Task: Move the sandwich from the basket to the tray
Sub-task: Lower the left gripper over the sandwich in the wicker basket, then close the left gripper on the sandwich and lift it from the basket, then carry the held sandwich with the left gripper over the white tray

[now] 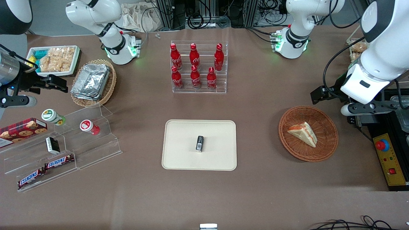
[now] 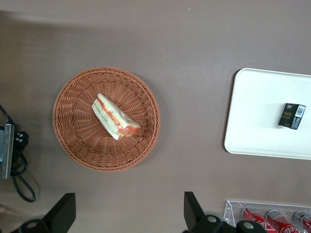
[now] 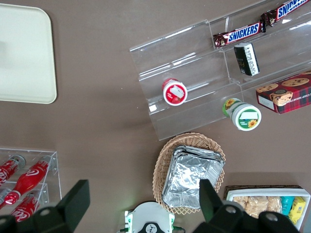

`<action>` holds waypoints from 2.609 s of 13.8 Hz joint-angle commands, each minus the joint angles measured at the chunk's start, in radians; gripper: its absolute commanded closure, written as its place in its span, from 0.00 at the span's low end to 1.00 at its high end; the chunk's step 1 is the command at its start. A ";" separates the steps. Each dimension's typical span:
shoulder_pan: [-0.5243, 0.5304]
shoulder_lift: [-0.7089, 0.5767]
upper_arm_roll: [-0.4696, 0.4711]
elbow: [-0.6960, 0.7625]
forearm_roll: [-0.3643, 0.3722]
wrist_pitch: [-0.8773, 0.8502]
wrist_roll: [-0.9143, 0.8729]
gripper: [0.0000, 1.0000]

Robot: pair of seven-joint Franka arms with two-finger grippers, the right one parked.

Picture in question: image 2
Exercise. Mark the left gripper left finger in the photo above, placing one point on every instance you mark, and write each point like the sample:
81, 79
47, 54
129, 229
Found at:
60, 216

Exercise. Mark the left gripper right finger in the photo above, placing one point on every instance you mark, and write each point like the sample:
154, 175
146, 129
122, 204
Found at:
194, 213

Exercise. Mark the triangle sandwich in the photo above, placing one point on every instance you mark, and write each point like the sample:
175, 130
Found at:
111, 116

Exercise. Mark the round brown wicker basket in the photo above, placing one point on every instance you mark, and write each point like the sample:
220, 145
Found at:
80, 136

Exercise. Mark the cream rectangular tray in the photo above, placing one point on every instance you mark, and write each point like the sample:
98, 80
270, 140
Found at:
255, 116

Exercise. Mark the clear acrylic bottle rack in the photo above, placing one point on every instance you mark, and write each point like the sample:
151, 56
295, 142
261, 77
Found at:
229, 213

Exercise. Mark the red cola bottle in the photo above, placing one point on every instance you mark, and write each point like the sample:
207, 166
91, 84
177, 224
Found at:
253, 218
278, 221
303, 219

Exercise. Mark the black metal countertop appliance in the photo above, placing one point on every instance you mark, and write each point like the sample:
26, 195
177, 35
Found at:
6, 150

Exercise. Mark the small black printed box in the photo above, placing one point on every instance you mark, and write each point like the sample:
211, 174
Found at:
290, 116

